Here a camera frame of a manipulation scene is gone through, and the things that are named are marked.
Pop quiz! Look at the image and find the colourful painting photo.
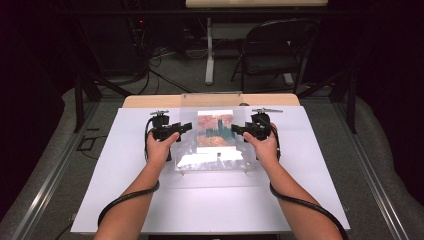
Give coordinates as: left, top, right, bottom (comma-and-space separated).
196, 109, 236, 148

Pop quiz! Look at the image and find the black folding chair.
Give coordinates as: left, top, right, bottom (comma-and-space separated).
230, 17, 321, 95

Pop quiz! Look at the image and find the person's left hand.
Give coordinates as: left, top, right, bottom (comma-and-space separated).
145, 131, 181, 168

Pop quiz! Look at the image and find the bundle of floor cables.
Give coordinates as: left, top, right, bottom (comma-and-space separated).
132, 45, 202, 96

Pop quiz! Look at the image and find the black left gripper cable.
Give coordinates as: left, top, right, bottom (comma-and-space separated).
96, 117, 161, 228

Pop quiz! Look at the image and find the white-legged desk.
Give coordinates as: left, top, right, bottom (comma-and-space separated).
184, 0, 330, 86

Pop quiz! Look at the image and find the black computer tower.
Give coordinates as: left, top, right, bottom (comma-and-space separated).
82, 15, 148, 75

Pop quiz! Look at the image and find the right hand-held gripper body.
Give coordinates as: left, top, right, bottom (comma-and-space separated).
244, 107, 285, 142

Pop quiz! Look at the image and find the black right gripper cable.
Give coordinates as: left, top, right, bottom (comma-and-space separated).
268, 123, 350, 240

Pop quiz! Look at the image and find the white board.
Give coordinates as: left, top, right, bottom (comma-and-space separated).
70, 105, 351, 235

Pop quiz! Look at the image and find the black metal crossbar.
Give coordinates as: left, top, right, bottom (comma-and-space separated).
55, 8, 368, 17

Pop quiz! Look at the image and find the black metal stand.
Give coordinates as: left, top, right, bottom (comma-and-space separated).
297, 70, 358, 135
73, 70, 133, 134

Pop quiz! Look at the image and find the person's right hand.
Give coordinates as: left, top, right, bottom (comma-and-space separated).
242, 122, 280, 168

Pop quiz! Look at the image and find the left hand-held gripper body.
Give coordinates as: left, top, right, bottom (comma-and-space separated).
149, 109, 183, 142

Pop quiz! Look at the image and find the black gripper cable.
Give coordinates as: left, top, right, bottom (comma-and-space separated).
96, 117, 161, 228
268, 123, 350, 240

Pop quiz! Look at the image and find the light wooden table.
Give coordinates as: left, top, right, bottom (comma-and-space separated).
122, 93, 301, 109

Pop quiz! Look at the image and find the aluminium rail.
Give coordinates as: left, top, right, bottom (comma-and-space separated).
9, 99, 102, 240
332, 99, 412, 240

